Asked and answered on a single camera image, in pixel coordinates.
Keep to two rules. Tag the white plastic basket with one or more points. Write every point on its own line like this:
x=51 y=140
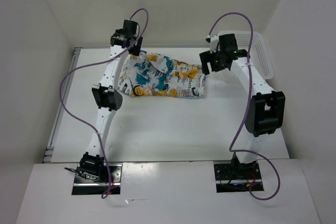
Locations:
x=259 y=52

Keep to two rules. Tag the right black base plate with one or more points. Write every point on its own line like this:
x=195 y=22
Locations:
x=228 y=182

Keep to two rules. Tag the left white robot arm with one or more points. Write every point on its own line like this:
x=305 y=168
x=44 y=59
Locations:
x=108 y=99

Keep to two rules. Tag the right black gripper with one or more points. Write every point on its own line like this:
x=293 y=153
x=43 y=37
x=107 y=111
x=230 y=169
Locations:
x=206 y=57

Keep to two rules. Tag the colourful printed shorts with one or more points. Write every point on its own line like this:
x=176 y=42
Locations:
x=151 y=74

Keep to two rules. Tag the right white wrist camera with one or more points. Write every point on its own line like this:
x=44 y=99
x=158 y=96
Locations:
x=213 y=41

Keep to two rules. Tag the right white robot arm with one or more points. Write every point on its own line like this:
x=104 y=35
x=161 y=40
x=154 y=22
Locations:
x=265 y=108

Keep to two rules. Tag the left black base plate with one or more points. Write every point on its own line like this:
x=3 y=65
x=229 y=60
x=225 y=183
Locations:
x=87 y=184

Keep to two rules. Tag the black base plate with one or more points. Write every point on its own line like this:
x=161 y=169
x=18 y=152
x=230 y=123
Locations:
x=228 y=182
x=87 y=184

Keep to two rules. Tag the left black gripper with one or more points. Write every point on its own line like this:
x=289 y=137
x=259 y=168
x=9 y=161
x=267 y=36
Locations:
x=134 y=50

